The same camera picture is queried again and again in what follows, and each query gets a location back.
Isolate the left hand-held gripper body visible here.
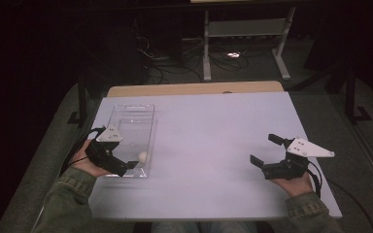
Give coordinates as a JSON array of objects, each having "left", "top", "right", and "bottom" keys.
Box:
[{"left": 84, "top": 124, "right": 129, "bottom": 178}]

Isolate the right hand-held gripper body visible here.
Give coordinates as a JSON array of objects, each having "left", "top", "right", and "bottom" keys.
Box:
[{"left": 260, "top": 137, "right": 336, "bottom": 182}]

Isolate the white ball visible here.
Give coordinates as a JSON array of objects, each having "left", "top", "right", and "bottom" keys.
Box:
[{"left": 137, "top": 150, "right": 150, "bottom": 164}]

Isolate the clear plastic bin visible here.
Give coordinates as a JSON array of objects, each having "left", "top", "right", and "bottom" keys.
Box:
[{"left": 102, "top": 103, "right": 158, "bottom": 179}]

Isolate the person's right hand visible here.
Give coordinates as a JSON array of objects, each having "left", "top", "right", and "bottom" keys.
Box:
[{"left": 269, "top": 174, "right": 316, "bottom": 198}]

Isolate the person's left hand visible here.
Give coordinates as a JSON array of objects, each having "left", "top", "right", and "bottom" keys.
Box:
[{"left": 71, "top": 139, "right": 112, "bottom": 179}]

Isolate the black metal stand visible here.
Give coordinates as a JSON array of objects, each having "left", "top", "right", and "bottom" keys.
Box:
[
  {"left": 343, "top": 64, "right": 373, "bottom": 124},
  {"left": 67, "top": 77, "right": 91, "bottom": 126}
]

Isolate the white table cover board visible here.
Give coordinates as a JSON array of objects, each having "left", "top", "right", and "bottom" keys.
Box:
[{"left": 87, "top": 91, "right": 343, "bottom": 221}]

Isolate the wooden table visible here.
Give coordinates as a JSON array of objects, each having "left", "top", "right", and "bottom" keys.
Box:
[{"left": 106, "top": 81, "right": 285, "bottom": 98}]

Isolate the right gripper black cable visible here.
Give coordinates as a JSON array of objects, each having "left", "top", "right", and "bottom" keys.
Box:
[{"left": 305, "top": 160, "right": 373, "bottom": 233}]

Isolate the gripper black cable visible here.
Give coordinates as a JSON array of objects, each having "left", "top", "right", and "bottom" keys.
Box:
[
  {"left": 65, "top": 126, "right": 107, "bottom": 170},
  {"left": 305, "top": 160, "right": 373, "bottom": 233}
]

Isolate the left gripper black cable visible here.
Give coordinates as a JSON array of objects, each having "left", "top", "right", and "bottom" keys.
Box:
[{"left": 65, "top": 126, "right": 107, "bottom": 170}]

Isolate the tangle of black floor cables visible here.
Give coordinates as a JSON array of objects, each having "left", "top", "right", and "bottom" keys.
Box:
[{"left": 135, "top": 34, "right": 251, "bottom": 84}]

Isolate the grey metal frame desk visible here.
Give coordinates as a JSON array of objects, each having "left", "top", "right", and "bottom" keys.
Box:
[{"left": 189, "top": 0, "right": 297, "bottom": 82}]

